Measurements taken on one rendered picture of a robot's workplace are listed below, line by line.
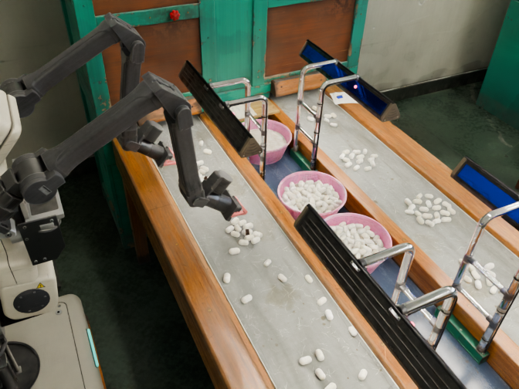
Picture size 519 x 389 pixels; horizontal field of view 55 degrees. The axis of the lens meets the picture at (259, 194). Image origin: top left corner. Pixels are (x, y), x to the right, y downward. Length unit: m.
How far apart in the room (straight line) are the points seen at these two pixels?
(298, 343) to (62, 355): 1.00
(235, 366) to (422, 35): 3.25
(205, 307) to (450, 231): 0.94
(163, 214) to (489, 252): 1.16
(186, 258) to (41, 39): 1.70
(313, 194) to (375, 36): 2.10
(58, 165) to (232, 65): 1.31
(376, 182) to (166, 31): 1.07
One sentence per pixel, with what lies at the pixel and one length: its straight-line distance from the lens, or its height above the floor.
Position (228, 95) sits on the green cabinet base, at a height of 0.82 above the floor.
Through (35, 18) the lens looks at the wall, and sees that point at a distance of 2.96.
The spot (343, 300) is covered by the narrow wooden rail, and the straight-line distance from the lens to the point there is 1.59.
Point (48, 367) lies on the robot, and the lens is 2.12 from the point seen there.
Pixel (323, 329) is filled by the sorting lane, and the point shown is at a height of 0.74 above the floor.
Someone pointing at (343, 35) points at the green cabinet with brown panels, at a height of 1.02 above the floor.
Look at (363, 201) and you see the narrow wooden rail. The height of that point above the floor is 0.76.
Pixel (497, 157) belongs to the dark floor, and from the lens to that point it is 3.89.
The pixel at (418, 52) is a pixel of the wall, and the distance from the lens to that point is 4.24.
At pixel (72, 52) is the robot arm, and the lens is 1.62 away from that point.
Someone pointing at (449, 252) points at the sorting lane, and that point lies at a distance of 1.87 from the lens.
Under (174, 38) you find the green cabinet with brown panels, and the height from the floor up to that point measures 1.13.
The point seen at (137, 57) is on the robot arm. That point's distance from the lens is 1.65.
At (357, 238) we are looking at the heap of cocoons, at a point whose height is 0.74.
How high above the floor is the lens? 1.98
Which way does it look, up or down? 39 degrees down
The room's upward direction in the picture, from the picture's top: 2 degrees clockwise
